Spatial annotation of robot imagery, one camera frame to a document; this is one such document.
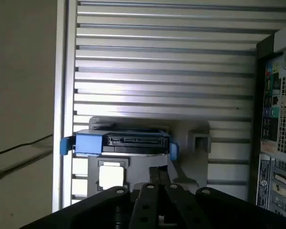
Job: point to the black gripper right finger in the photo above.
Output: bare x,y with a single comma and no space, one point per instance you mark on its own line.
181,205

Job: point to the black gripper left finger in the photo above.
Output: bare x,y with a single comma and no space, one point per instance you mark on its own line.
145,202

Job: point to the hard disk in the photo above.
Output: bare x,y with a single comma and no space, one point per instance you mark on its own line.
90,144

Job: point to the silver CPU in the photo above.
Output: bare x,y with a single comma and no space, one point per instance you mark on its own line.
110,175

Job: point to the grey plastic parts rack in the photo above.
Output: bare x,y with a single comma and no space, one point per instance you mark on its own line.
181,133

